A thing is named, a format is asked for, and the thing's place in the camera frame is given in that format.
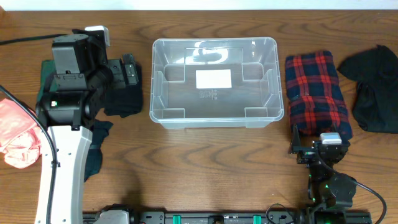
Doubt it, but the dark navy cloth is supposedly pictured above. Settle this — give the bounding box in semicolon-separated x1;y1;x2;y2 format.
84;120;113;182

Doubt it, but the clear plastic storage container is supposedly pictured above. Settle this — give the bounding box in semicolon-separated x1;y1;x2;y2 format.
149;37;284;129

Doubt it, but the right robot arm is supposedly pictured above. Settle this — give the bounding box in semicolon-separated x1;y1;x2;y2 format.
289;125;356;223

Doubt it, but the green cloth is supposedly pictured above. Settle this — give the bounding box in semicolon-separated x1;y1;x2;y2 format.
37;60;56;102

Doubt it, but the black crumpled cloth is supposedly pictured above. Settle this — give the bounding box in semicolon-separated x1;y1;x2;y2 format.
338;45;397;134

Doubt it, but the black cloth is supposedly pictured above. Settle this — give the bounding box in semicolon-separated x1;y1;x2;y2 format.
104;63;144;118
338;45;397;134

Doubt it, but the red navy plaid cloth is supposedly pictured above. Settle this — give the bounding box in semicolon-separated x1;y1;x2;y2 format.
285;50;353;140

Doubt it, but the pink crumpled cloth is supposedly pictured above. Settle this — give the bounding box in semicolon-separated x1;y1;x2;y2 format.
1;99;41;169

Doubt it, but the white label in container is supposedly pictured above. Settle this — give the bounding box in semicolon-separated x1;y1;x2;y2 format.
195;69;232;89

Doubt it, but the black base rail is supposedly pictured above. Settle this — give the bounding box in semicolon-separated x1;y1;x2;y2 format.
83;204;373;224

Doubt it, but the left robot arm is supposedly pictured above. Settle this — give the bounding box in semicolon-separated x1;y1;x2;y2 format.
35;30;137;223

